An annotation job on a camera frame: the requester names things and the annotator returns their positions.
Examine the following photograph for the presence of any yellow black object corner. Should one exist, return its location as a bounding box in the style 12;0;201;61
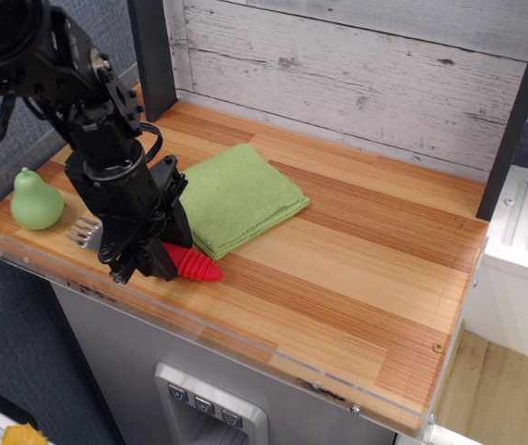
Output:
0;424;49;445

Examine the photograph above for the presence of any silver toy fridge cabinet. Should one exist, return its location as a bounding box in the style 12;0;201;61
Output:
54;286;396;444

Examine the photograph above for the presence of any silver dispenser button panel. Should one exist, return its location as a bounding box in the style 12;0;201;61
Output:
154;362;269;444

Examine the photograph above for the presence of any dark right frame post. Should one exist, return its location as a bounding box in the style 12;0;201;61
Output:
476;62;528;222

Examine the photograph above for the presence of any white plastic sink unit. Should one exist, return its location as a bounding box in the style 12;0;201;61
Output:
462;166;528;356

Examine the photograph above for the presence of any green plastic pear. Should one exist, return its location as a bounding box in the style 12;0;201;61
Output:
10;167;65;231

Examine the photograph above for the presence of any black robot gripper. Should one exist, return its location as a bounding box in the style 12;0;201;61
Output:
65;155;193;284

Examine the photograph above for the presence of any dark frame post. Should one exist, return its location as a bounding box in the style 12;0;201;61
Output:
476;62;528;222
127;0;177;122

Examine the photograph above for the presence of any dark left frame post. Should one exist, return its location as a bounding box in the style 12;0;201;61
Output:
127;0;177;122

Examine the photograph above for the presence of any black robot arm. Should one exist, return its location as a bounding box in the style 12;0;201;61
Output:
0;1;193;283

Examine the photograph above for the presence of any red handled metal fork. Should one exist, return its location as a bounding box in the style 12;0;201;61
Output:
65;216;223;282

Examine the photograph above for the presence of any green folded towel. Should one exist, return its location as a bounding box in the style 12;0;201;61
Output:
181;144;310;261

